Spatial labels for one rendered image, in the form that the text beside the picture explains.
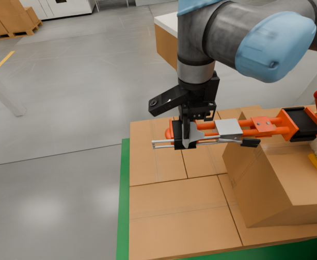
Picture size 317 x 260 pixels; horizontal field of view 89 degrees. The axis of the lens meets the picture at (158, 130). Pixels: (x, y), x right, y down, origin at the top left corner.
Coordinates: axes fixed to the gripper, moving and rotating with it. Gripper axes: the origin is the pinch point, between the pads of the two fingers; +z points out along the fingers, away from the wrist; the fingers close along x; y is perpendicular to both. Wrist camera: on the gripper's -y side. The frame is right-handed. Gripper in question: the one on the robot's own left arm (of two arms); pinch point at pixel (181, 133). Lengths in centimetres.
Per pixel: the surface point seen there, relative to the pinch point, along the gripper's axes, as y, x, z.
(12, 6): -381, 520, 52
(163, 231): -10, -17, 66
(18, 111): -222, 156, 114
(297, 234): 60, -22, 66
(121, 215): -51, 4, 120
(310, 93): 156, 104, 82
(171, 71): 18, 239, 122
